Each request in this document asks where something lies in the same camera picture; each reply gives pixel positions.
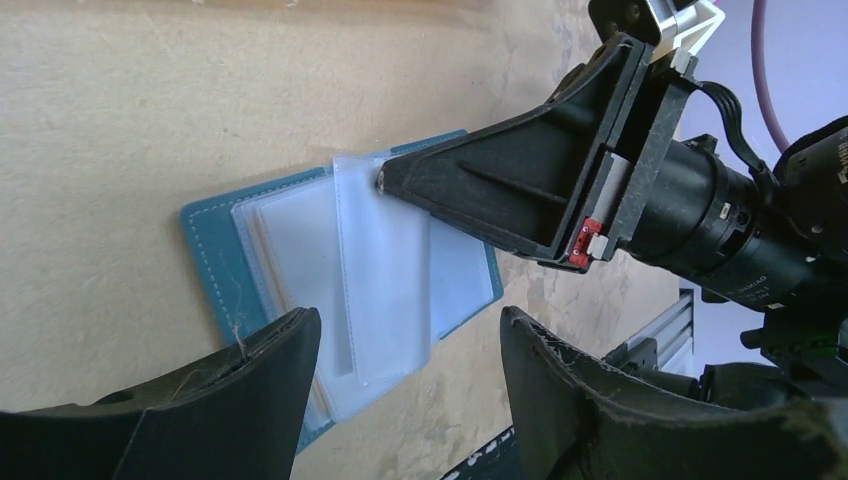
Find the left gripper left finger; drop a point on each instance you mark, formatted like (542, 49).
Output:
(234, 414)

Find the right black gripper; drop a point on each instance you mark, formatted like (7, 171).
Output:
(596, 168)

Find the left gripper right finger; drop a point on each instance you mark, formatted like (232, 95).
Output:
(579, 417)

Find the blue card holder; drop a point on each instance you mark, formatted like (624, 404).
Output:
(265, 249)

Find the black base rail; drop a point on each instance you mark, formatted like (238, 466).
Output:
(498, 459)

